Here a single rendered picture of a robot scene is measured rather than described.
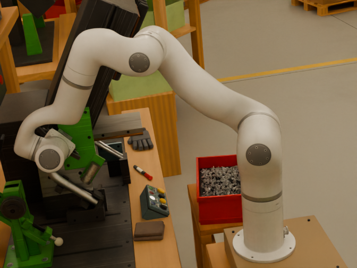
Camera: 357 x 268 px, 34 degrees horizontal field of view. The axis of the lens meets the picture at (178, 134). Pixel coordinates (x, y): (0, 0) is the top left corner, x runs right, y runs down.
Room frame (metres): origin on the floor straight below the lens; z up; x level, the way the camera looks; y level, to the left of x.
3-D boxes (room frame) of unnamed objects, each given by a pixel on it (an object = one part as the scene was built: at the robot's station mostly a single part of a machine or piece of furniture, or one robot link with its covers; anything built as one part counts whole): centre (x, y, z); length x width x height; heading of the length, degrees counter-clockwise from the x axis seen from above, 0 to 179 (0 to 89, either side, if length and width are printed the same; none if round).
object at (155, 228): (1.60, 0.13, 0.91); 0.10 x 0.08 x 0.03; 85
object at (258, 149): (1.41, -0.22, 1.24); 0.19 x 0.12 x 0.24; 169
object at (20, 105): (2.02, 0.57, 1.07); 0.30 x 0.18 x 0.34; 5
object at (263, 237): (1.44, -0.22, 1.03); 0.19 x 0.19 x 0.18
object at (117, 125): (2.01, 0.33, 1.11); 0.39 x 0.16 x 0.03; 95
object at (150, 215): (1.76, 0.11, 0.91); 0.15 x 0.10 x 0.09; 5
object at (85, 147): (1.86, 0.36, 1.17); 0.13 x 0.12 x 0.20; 5
